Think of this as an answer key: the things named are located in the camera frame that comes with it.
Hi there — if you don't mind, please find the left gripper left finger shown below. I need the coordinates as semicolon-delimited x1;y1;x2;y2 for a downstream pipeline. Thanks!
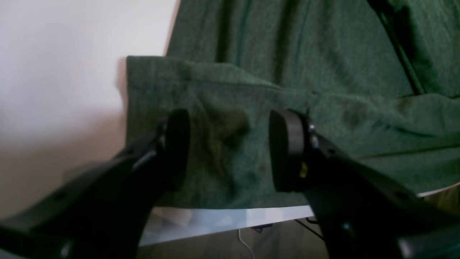
1;109;191;259

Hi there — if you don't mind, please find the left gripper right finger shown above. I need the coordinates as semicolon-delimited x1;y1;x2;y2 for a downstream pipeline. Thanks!
269;109;460;259

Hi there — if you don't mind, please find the dark green t-shirt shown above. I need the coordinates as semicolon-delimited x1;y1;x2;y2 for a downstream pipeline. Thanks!
126;0;460;209

